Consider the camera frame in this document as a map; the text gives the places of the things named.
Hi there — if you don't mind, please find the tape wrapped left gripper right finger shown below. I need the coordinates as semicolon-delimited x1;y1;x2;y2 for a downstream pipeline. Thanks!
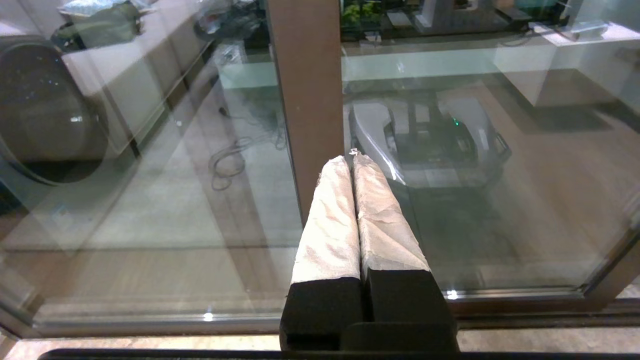
350;152;458;351

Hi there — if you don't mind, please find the tape wrapped left gripper left finger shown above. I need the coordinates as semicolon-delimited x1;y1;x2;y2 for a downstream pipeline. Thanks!
280;156;365;351

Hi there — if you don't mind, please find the brown framed sliding glass door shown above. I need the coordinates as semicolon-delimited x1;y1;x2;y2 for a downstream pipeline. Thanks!
340;0;640;321

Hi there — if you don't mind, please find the brown framed fixed glass door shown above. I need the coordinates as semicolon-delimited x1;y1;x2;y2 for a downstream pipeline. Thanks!
0;0;343;338

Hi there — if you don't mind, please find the white cabinet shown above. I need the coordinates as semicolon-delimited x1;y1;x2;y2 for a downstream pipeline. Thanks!
62;0;211;156

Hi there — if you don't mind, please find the green cloth bundle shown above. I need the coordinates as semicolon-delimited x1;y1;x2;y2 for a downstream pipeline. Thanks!
55;0;143;48

